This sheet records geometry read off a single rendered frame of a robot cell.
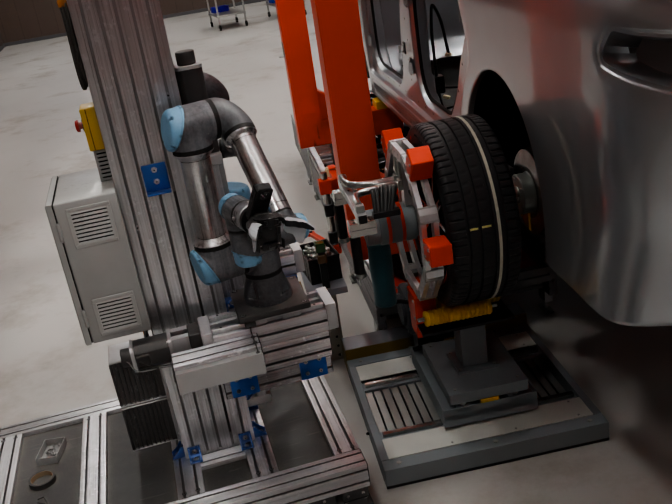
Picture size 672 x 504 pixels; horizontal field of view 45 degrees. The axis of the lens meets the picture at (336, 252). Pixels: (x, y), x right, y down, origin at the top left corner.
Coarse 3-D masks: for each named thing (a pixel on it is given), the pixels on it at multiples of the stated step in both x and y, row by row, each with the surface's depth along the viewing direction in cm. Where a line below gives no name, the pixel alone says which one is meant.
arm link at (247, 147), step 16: (224, 112) 229; (240, 112) 231; (224, 128) 230; (240, 128) 229; (240, 144) 229; (256, 144) 230; (240, 160) 229; (256, 160) 227; (256, 176) 226; (272, 176) 227; (272, 208) 223; (288, 208) 224; (288, 240) 222
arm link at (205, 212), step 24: (168, 120) 224; (192, 120) 225; (216, 120) 228; (168, 144) 228; (192, 144) 227; (192, 168) 231; (192, 192) 234; (216, 192) 237; (216, 216) 238; (216, 240) 239; (192, 264) 247; (216, 264) 241
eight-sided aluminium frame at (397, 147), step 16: (400, 144) 290; (400, 160) 276; (400, 192) 313; (416, 192) 267; (416, 208) 265; (432, 208) 264; (432, 224) 268; (400, 256) 315; (416, 256) 312; (416, 272) 308; (432, 272) 271; (416, 288) 294; (432, 288) 287
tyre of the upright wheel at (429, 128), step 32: (416, 128) 283; (448, 128) 277; (480, 128) 273; (448, 160) 265; (480, 160) 265; (448, 192) 261; (480, 192) 261; (512, 192) 262; (448, 224) 262; (480, 224) 262; (512, 224) 263; (480, 256) 265; (512, 256) 268; (448, 288) 280; (480, 288) 277; (512, 288) 281
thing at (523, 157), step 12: (516, 156) 307; (528, 156) 294; (516, 168) 309; (528, 168) 296; (516, 180) 298; (528, 180) 294; (528, 192) 293; (528, 204) 294; (540, 204) 291; (540, 216) 294; (528, 228) 309; (540, 228) 296
